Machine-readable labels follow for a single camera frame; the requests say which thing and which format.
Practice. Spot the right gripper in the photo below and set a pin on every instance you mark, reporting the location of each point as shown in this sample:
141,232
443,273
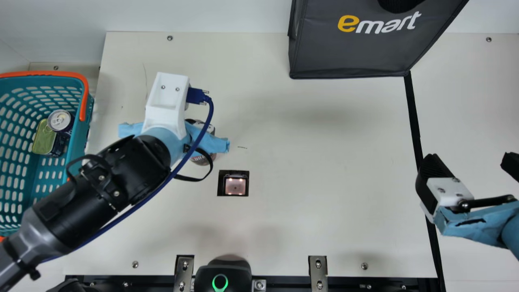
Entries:
478,225

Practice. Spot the dark grey bag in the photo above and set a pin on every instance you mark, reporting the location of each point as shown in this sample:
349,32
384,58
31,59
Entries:
365,52

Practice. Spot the dark coffee bottle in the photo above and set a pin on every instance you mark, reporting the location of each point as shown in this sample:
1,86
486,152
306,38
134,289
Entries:
206,156

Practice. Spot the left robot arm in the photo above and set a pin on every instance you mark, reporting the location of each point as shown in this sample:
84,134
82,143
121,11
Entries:
101,190

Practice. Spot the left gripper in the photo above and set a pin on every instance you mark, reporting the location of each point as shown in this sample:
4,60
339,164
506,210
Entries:
170,142

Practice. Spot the black device with green light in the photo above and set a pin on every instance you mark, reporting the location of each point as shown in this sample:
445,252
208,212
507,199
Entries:
223,271

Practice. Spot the dark blue can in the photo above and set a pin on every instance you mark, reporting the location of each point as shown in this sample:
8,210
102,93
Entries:
60,120

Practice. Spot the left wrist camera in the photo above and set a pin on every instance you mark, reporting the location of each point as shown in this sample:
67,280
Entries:
166,101

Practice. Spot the small square scanner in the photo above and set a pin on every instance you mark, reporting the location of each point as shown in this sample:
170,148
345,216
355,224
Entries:
235,184

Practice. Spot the black strip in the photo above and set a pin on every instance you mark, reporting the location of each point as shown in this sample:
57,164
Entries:
414,134

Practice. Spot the teal shopping basket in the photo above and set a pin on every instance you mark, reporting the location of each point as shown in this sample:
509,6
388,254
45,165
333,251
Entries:
79,138

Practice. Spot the rectangular tin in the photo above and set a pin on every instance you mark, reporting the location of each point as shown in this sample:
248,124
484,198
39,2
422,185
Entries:
43,140

